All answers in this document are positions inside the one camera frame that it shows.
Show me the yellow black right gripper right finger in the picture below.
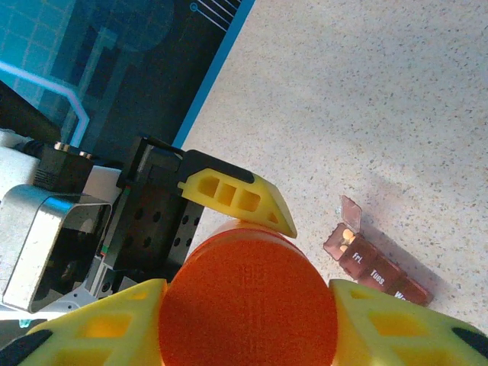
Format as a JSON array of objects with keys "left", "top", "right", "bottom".
[{"left": 329, "top": 278, "right": 488, "bottom": 366}]

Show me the orange pill bottle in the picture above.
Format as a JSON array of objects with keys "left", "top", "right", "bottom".
[{"left": 197, "top": 220, "right": 297, "bottom": 249}]

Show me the blue aluminium table side rail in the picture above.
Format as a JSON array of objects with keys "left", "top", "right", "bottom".
[{"left": 181, "top": 0, "right": 257, "bottom": 148}]

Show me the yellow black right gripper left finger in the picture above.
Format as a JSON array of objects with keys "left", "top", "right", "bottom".
[{"left": 0, "top": 278, "right": 169, "bottom": 366}]

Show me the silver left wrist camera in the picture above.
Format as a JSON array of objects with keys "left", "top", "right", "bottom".
[{"left": 0, "top": 129, "right": 123, "bottom": 314}]

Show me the brown weekly pill organizer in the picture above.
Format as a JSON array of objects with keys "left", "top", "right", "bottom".
[{"left": 323, "top": 194, "right": 435, "bottom": 307}]

